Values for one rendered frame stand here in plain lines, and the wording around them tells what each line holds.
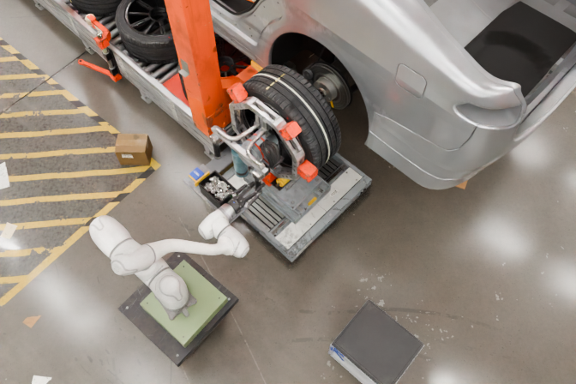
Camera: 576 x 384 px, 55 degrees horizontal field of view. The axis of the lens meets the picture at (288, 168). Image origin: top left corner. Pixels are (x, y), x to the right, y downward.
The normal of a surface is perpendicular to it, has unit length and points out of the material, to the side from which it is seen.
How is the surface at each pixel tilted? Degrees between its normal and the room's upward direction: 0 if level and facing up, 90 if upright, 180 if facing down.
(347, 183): 0
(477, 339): 0
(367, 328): 0
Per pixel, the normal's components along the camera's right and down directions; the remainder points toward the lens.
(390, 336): 0.00, -0.52
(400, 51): -0.68, 0.52
